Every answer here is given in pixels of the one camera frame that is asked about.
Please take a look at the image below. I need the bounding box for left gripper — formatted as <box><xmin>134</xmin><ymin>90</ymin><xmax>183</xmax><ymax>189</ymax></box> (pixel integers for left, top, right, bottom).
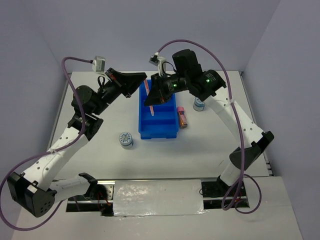
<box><xmin>93</xmin><ymin>69</ymin><xmax>149</xmax><ymax>117</ymax></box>

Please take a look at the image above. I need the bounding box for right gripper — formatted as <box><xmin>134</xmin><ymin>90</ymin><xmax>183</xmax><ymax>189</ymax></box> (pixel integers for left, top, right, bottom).
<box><xmin>143</xmin><ymin>69</ymin><xmax>190</xmax><ymax>104</ymax></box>

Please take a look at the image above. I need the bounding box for orange thin pen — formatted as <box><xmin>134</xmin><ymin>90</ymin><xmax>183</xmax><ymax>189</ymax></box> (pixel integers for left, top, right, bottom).
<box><xmin>142</xmin><ymin>79</ymin><xmax>155</xmax><ymax>117</ymax></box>

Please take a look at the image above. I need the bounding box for blue tape roll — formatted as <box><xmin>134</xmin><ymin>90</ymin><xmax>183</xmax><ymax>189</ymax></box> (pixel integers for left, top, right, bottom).
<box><xmin>193</xmin><ymin>97</ymin><xmax>206</xmax><ymax>112</ymax></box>
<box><xmin>118</xmin><ymin>132</ymin><xmax>134</xmax><ymax>150</ymax></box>

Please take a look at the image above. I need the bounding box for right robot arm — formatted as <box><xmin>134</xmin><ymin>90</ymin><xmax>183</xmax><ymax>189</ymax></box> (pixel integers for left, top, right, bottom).
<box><xmin>144</xmin><ymin>49</ymin><xmax>274</xmax><ymax>196</ymax></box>

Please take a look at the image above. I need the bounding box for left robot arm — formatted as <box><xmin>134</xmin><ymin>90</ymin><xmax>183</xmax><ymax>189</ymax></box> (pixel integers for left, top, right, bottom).
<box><xmin>7</xmin><ymin>68</ymin><xmax>147</xmax><ymax>218</ymax></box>

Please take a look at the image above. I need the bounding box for blue plastic compartment tray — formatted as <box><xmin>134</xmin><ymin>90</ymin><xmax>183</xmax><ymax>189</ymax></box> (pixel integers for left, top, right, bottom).
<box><xmin>138</xmin><ymin>83</ymin><xmax>179</xmax><ymax>140</ymax></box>

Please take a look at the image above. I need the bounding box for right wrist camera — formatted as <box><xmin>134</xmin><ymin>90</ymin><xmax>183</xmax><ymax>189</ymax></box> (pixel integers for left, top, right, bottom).
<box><xmin>149</xmin><ymin>52</ymin><xmax>167</xmax><ymax>76</ymax></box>

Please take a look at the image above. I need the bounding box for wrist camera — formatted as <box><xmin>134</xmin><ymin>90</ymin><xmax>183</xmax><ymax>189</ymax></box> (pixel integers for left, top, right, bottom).
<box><xmin>149</xmin><ymin>52</ymin><xmax>167</xmax><ymax>76</ymax></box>
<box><xmin>92</xmin><ymin>56</ymin><xmax>106</xmax><ymax>75</ymax></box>

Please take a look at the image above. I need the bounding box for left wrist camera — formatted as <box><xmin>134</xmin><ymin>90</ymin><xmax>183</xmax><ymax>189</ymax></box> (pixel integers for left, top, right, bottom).
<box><xmin>92</xmin><ymin>56</ymin><xmax>106</xmax><ymax>75</ymax></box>

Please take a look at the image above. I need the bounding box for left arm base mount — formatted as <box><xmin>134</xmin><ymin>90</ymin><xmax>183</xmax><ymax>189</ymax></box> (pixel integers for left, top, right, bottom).
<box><xmin>66</xmin><ymin>179</ymin><xmax>116</xmax><ymax>217</ymax></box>

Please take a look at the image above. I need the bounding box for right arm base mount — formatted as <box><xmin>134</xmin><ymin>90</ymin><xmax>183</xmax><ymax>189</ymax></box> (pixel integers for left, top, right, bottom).
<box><xmin>199</xmin><ymin>181</ymin><xmax>249</xmax><ymax>210</ymax></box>

